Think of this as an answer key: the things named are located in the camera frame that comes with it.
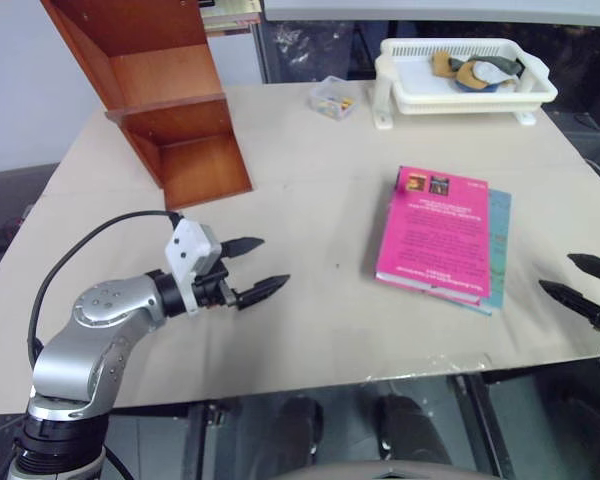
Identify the black metal table frame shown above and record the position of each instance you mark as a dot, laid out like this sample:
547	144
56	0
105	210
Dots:
480	425

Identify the small clear plastic box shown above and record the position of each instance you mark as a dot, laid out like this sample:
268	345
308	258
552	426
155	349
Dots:
332	100

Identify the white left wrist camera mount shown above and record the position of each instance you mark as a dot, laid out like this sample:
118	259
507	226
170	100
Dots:
187	247

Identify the dark green cloth piece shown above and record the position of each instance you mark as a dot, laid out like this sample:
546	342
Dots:
500	62

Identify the stack of papers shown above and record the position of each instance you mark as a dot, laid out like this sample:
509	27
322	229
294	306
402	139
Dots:
230	15

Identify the blue cloth piece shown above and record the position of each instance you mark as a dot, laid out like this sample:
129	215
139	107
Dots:
477	88

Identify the wooden shelf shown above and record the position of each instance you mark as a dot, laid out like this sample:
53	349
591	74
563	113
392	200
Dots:
180	115

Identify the white cloth piece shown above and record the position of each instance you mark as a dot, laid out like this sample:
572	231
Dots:
487	72

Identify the white plastic basket rack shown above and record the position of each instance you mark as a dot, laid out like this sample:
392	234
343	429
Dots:
420	75

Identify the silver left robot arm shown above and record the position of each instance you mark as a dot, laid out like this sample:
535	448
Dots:
105	305

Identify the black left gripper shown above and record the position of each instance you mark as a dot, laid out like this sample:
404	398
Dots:
215	290

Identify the dark grey seat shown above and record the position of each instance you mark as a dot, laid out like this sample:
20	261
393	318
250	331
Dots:
10	210

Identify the pink book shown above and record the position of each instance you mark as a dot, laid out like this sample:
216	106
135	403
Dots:
435	235

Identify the grey rounded robot body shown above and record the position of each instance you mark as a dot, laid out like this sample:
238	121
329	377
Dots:
385	472

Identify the teal book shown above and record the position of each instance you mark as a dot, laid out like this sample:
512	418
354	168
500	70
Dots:
500	240

